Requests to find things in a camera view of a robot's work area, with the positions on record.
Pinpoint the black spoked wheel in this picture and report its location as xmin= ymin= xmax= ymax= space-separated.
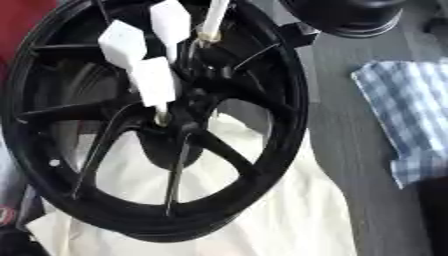
xmin=0 ymin=0 xmax=312 ymax=244

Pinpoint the white pin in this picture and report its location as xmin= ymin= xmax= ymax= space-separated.
xmin=127 ymin=56 xmax=179 ymax=128
xmin=96 ymin=19 xmax=149 ymax=71
xmin=194 ymin=0 xmax=233 ymax=48
xmin=148 ymin=0 xmax=193 ymax=65

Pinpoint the black round tyre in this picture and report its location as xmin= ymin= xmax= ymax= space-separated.
xmin=276 ymin=0 xmax=406 ymax=39

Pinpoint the checked cloth covered table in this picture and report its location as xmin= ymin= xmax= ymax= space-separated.
xmin=350 ymin=57 xmax=448 ymax=190

